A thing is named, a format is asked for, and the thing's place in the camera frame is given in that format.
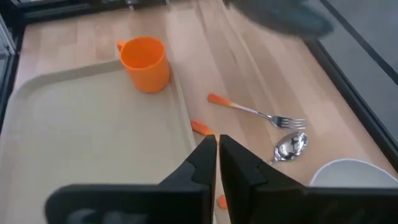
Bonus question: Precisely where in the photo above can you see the fork with orange handle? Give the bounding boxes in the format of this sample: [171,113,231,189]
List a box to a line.
[207,93,308,130]

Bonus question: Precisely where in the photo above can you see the white ribbed bowl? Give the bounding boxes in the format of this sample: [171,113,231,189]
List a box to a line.
[309,157,398,189]

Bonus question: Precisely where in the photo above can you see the spoon with orange handle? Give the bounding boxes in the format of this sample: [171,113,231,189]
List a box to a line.
[217,131,308,211]

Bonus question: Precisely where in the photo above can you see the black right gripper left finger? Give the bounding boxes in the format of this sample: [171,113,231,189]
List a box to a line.
[44,134,218,224]

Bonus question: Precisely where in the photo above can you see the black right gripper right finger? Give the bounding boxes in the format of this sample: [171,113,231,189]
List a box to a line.
[219,134,398,224]

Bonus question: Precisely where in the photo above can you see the orange plastic cup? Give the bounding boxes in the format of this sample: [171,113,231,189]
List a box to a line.
[116,36,171,94]

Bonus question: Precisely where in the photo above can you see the beige plastic tray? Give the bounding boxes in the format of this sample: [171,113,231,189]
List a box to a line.
[0,58,198,224]

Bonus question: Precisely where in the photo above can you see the knife with orange handle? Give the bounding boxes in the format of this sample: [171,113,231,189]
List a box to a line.
[190,120,216,137]

